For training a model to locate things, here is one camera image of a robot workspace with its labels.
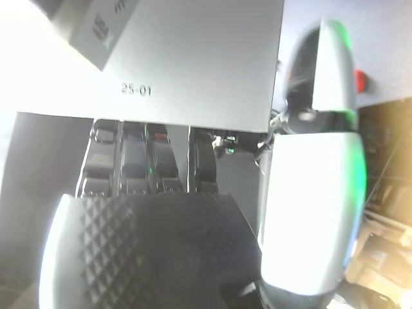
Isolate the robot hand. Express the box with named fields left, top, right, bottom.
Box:
left=38, top=18, right=368, bottom=309

